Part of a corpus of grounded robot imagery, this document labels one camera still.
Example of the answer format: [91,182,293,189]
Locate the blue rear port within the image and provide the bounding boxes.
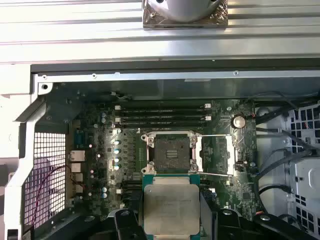
[74,129,85,150]

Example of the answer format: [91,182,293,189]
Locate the black PC case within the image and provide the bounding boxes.
[0,58,320,240]

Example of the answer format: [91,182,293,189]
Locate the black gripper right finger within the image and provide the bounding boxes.
[199,193,320,240]

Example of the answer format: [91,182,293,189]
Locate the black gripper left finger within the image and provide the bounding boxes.
[66,209,145,240]

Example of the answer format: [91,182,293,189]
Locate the silver coin cell battery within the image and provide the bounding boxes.
[230,113,248,130]

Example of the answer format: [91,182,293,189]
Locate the silver rear port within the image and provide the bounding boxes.
[69,150,85,161]
[70,162,84,174]

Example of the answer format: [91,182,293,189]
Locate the thick black cable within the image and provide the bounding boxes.
[256,147,316,182]

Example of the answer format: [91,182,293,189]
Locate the CPU socket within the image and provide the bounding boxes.
[140,130,201,176]

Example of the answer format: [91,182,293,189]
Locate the metal drive cage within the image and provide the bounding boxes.
[254,99,320,240]

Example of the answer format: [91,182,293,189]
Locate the green motherboard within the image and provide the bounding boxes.
[67,98,258,226]

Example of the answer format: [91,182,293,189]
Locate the CPU with silver top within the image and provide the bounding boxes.
[141,173,201,237]

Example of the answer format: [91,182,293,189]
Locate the metal socket cover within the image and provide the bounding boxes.
[195,133,238,178]

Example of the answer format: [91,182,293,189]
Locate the black RAM slot white clips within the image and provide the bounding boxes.
[114,103,213,111]
[114,115,213,123]

